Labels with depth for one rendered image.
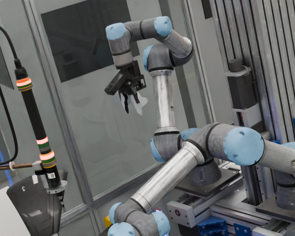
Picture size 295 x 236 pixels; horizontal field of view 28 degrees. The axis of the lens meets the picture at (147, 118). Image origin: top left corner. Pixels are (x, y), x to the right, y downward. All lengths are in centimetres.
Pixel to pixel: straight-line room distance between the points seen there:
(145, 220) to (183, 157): 28
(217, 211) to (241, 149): 82
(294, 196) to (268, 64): 51
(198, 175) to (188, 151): 70
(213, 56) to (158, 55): 324
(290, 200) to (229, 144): 54
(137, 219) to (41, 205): 43
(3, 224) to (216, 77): 398
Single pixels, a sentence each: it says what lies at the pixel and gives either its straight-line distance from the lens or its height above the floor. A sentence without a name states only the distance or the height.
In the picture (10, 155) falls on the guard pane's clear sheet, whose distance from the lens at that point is 261.
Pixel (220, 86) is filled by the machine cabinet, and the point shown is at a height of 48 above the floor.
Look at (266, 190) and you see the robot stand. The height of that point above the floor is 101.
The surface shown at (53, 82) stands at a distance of 265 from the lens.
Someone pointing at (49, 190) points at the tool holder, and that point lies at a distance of 188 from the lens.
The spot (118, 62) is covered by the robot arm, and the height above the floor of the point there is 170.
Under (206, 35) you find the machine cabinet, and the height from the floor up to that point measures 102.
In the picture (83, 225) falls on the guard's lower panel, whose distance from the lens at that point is 285.
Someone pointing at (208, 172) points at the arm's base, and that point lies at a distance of 260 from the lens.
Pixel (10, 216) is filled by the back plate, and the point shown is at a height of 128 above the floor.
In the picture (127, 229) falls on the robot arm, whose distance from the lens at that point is 167.
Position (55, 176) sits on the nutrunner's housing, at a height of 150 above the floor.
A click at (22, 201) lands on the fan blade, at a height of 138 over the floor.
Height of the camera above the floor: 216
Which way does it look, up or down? 18 degrees down
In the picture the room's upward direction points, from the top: 14 degrees counter-clockwise
